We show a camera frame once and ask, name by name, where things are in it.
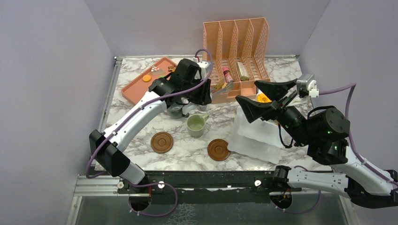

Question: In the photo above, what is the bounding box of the yellow frosted donut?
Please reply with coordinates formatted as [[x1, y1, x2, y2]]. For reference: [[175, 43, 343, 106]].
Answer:
[[256, 93, 272, 103]]

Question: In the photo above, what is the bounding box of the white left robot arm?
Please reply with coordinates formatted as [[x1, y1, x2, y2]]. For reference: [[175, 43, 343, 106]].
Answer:
[[86, 77, 210, 193]]

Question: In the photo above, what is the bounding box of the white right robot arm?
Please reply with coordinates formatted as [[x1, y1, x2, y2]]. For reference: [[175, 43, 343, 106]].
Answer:
[[236, 74, 398, 209]]

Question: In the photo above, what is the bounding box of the brown star cookie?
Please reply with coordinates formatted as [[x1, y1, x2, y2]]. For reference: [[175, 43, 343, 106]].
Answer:
[[168, 65, 176, 72]]

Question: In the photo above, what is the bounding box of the white tiered dessert stand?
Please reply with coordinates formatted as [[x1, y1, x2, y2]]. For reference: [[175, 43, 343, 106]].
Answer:
[[227, 106, 291, 164]]

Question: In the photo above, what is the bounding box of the tan box in organizer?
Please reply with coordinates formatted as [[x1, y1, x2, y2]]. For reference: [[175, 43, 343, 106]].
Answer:
[[237, 61, 250, 81]]

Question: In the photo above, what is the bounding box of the pink bottle in organizer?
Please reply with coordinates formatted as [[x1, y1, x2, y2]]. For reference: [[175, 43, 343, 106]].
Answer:
[[222, 66, 234, 83]]

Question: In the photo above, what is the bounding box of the dark blue-green ceramic mug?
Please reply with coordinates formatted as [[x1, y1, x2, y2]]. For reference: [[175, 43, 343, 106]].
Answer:
[[167, 105, 183, 119]]

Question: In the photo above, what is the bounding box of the light green ceramic mug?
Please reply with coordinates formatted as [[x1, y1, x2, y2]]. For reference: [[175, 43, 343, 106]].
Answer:
[[186, 113, 209, 138]]

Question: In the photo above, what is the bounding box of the right brown wooden coaster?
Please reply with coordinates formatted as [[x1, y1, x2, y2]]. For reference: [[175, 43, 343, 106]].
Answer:
[[207, 139, 230, 161]]

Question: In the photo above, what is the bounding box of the brown wooden coaster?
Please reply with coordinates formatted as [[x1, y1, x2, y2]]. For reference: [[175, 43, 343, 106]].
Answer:
[[150, 132, 174, 153], [207, 139, 230, 161]]

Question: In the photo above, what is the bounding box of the pink mesh file organizer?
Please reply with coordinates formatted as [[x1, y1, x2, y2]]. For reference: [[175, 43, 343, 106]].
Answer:
[[203, 17, 270, 104]]

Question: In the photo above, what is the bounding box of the pink dessert tray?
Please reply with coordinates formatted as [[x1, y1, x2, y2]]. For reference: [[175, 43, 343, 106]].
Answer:
[[121, 57, 177, 104]]

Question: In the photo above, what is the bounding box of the left brown wooden coaster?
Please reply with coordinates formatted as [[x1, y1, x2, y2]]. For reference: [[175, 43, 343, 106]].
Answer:
[[150, 132, 174, 153]]

